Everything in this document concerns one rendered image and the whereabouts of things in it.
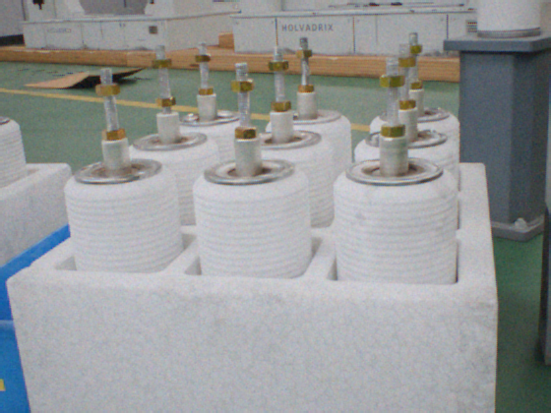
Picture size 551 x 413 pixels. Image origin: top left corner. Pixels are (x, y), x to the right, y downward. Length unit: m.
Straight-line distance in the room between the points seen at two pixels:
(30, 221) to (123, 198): 0.37
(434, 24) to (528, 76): 1.84
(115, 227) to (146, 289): 0.06
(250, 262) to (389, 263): 0.11
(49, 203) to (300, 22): 2.48
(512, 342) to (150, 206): 0.45
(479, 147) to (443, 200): 0.61
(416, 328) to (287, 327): 0.10
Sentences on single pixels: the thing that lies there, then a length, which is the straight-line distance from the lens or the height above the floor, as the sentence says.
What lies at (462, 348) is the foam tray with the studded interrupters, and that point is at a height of 0.14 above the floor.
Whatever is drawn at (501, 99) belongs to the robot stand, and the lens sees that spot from 1.13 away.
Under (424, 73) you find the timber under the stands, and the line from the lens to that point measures 2.90.
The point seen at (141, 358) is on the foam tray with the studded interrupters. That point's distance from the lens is 0.60.
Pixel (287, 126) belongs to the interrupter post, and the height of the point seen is 0.27.
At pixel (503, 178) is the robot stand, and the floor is 0.09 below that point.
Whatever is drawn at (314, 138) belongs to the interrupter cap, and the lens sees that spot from 0.70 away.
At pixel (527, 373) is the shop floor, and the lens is 0.80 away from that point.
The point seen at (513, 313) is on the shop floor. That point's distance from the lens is 0.92.
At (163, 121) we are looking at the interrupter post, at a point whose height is 0.28.
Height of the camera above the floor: 0.40
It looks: 17 degrees down
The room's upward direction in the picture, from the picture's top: 4 degrees counter-clockwise
